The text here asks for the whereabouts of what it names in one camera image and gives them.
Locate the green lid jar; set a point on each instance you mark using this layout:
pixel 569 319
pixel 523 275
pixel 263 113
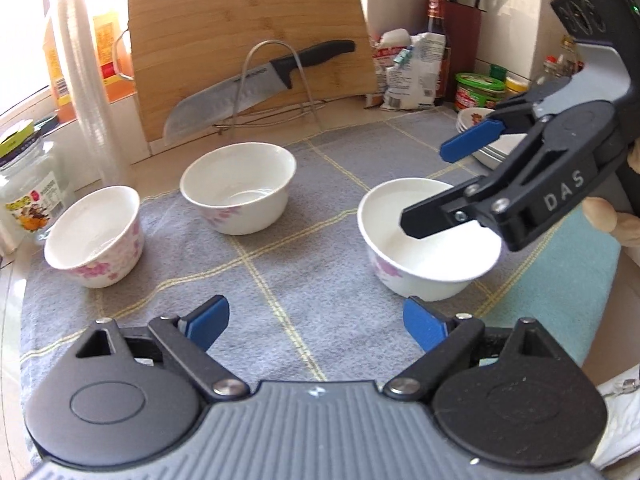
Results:
pixel 477 90

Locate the bamboo cutting board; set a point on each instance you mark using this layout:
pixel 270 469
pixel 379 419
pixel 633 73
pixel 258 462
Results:
pixel 225 15

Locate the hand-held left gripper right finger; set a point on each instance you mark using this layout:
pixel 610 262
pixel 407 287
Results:
pixel 425 325

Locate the white floral bowl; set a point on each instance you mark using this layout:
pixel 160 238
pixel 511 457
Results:
pixel 235 180
pixel 90 230
pixel 435 255

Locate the white printed bag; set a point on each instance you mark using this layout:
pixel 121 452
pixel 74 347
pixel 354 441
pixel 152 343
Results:
pixel 415 80

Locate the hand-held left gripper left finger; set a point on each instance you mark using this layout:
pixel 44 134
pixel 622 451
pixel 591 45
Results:
pixel 210 320

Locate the orange carton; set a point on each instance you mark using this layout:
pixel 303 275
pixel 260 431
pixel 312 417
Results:
pixel 112 50

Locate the glass jar with label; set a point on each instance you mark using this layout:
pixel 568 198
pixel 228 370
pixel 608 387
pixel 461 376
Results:
pixel 35 185

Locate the stack of clear plastic cups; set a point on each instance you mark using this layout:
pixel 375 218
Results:
pixel 85 85

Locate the person's light grey jacket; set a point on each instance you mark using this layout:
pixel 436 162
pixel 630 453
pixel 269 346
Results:
pixel 622 425

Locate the teal towel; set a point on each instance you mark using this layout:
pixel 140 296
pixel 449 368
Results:
pixel 550 300

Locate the grey checked mat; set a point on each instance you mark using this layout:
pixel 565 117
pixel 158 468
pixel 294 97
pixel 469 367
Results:
pixel 310 270

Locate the yellow lid jar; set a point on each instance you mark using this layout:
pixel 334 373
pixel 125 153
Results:
pixel 517 85

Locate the dark soy sauce bottle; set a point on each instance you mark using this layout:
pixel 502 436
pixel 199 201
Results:
pixel 437 25

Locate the dark red knife block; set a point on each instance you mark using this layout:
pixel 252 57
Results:
pixel 465 40

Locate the teal binder clip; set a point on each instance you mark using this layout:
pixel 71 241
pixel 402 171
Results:
pixel 404 56

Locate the person's right hand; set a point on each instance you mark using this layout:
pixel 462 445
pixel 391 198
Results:
pixel 602 215

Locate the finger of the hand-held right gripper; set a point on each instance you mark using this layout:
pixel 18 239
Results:
pixel 470 140
pixel 440 210

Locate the small spice bottle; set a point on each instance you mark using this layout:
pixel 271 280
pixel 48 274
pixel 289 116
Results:
pixel 570 57
pixel 551 66

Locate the orange white packet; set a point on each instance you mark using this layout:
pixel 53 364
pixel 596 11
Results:
pixel 380 60

